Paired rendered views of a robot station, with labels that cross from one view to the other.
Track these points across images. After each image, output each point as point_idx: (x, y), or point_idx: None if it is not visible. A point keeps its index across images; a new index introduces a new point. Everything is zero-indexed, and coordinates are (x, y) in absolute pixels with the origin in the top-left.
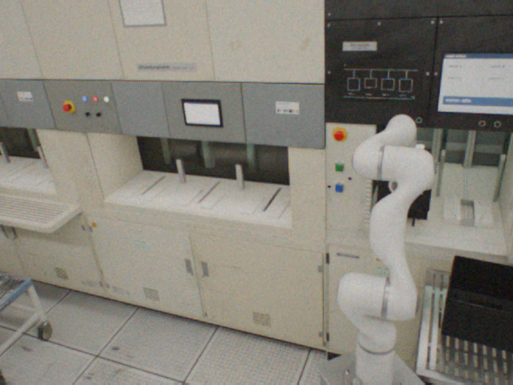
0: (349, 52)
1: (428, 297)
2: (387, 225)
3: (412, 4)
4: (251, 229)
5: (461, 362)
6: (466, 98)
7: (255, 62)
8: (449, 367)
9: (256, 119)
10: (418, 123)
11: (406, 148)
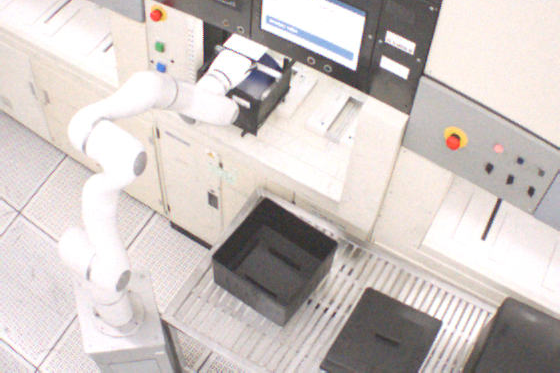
0: None
1: (230, 230)
2: (89, 209)
3: None
4: (82, 75)
5: (212, 319)
6: (292, 27)
7: None
8: (196, 320)
9: None
10: (240, 32)
11: (113, 136)
